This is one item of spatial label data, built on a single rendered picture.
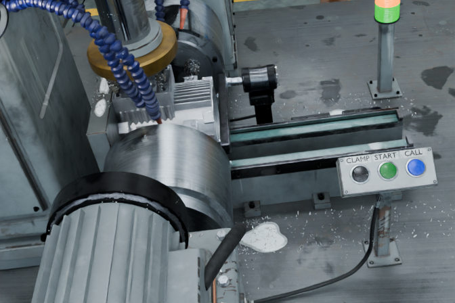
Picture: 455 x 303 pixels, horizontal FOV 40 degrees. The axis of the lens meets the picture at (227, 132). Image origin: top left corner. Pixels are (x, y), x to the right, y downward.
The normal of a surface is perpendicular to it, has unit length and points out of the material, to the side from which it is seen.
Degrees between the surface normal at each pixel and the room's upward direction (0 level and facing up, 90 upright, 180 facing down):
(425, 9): 0
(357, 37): 0
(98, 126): 0
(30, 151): 90
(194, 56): 90
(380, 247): 90
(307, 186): 90
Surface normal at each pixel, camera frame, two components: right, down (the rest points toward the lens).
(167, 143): 0.09, -0.76
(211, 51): 0.04, 0.65
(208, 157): 0.68, -0.57
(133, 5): 0.68, 0.41
